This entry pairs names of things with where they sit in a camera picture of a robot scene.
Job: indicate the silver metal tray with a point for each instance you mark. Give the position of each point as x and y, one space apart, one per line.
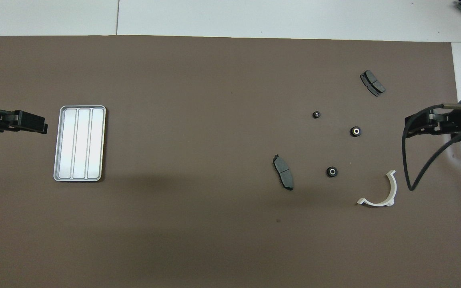
79 143

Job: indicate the dark grey brake pad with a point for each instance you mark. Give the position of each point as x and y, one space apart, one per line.
372 83
283 172

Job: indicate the small black bearing gear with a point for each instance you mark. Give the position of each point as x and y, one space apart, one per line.
316 114

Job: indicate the white curved plastic bracket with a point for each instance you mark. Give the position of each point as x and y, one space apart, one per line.
392 188

